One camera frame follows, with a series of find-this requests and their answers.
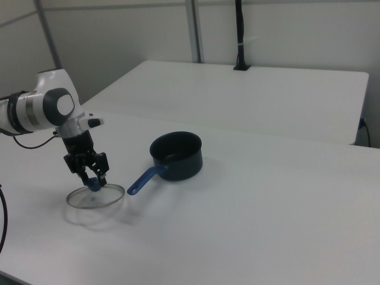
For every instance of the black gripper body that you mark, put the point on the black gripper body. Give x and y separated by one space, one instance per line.
78 145

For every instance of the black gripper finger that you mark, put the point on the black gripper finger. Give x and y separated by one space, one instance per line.
101 166
77 164

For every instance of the glass lid blue knob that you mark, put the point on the glass lid blue knob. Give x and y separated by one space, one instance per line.
94 187

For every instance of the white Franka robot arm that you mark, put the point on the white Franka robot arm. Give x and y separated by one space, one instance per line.
29 110

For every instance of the grey partition frame post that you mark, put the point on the grey partition frame post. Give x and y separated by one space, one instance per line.
50 38
196 29

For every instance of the black camera stand pole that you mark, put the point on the black camera stand pole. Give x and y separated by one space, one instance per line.
239 29

